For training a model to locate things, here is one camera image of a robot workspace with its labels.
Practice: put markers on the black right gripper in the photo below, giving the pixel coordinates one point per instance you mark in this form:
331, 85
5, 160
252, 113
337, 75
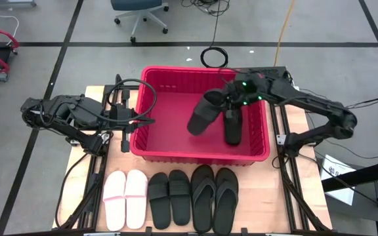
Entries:
244, 91

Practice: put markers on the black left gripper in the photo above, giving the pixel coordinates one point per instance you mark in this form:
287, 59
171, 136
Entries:
125, 118

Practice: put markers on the pink rubber slide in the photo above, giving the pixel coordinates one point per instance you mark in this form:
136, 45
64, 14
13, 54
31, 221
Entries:
136, 200
114, 200

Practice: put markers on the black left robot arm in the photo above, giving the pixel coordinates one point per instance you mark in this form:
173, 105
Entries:
77, 111

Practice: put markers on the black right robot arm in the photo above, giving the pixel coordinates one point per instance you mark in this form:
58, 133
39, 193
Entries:
323, 109

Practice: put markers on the red plastic bin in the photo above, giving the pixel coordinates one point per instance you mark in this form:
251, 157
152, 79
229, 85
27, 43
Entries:
176, 131

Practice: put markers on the black table edge clamp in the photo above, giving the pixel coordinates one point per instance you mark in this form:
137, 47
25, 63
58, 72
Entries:
244, 231
148, 230

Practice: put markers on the blue office chair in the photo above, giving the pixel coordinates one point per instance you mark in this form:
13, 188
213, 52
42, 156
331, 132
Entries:
136, 4

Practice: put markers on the white printed paper sheet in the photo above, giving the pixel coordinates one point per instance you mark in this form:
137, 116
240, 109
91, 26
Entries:
338, 170

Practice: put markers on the black stand beam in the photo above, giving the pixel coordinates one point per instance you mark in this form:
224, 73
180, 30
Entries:
359, 175

